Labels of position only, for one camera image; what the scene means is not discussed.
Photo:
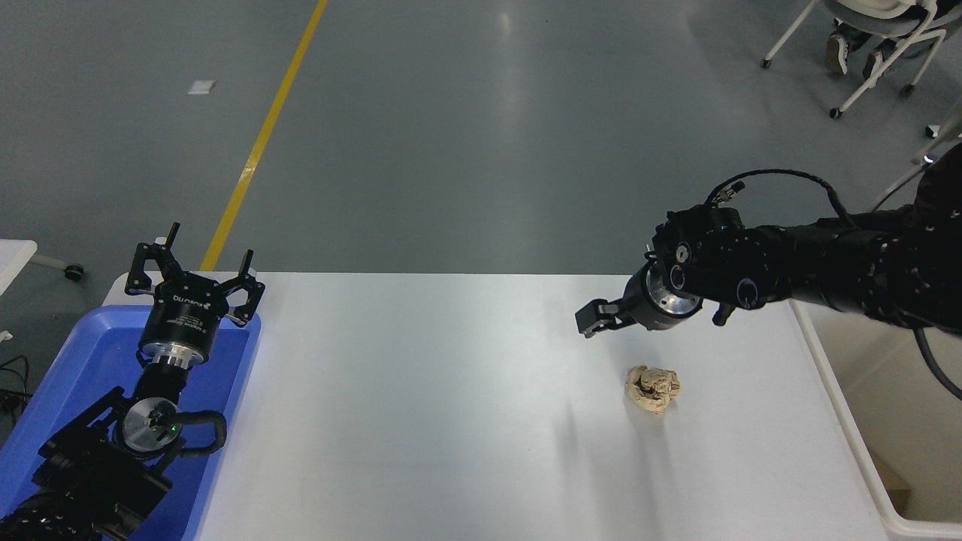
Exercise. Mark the white metal chair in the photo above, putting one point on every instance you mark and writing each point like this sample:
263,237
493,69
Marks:
879,60

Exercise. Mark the white wheeled side table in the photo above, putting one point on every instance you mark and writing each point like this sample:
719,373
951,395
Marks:
13,259

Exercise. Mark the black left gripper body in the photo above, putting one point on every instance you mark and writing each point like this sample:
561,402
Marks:
184,315

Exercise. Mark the tan paper ball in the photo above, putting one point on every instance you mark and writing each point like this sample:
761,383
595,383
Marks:
652,388

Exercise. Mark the large pale plastic bin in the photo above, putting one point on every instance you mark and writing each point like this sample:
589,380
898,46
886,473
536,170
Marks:
902,421

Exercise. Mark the white paper scrap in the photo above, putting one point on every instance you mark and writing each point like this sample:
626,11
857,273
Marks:
201,87

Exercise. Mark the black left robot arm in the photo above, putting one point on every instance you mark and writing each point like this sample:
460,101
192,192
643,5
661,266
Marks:
83,458

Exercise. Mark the blue plastic tray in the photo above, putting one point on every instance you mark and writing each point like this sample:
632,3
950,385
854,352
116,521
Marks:
83,353

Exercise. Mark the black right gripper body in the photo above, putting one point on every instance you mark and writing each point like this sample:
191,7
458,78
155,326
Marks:
646,312

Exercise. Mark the grey metal stand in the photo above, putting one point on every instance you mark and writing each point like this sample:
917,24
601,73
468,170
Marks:
898,191

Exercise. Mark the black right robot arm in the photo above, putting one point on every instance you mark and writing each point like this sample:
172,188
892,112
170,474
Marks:
827,263

